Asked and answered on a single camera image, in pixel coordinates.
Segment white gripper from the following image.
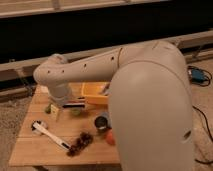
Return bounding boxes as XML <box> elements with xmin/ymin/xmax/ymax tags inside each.
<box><xmin>48</xmin><ymin>84</ymin><xmax>72</xmax><ymax>106</ymax></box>

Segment green pepper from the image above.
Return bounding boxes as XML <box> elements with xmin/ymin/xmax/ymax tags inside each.
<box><xmin>70</xmin><ymin>107</ymin><xmax>82</xmax><ymax>116</ymax></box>

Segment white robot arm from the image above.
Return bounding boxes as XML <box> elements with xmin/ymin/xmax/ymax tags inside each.
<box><xmin>34</xmin><ymin>41</ymin><xmax>194</xmax><ymax>171</ymax></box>

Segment black red striped block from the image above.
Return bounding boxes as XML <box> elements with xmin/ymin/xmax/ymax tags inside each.
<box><xmin>64</xmin><ymin>98</ymin><xmax>85</xmax><ymax>108</ymax></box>

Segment yellow plastic bin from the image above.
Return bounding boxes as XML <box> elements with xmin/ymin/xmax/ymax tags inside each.
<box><xmin>81</xmin><ymin>82</ymin><xmax>108</xmax><ymax>105</ymax></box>

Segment blue sponge cloth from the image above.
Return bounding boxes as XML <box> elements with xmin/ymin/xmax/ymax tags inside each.
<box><xmin>101</xmin><ymin>112</ymin><xmax>110</xmax><ymax>120</ymax></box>

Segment dark metal can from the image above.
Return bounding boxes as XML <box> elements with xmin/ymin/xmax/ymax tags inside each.
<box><xmin>94</xmin><ymin>116</ymin><xmax>109</xmax><ymax>133</ymax></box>

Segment dark grape bunch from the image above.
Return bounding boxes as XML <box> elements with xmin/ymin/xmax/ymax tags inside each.
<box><xmin>67</xmin><ymin>132</ymin><xmax>93</xmax><ymax>157</ymax></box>

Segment red orange tomato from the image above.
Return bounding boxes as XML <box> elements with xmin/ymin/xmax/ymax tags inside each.
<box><xmin>105</xmin><ymin>130</ymin><xmax>115</xmax><ymax>145</ymax></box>

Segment blue power box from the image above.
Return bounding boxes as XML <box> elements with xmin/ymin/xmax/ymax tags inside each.
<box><xmin>190</xmin><ymin>69</ymin><xmax>205</xmax><ymax>83</ymax></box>

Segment black floor cable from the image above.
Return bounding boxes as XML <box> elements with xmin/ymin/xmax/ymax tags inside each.
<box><xmin>187</xmin><ymin>65</ymin><xmax>213</xmax><ymax>165</ymax></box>

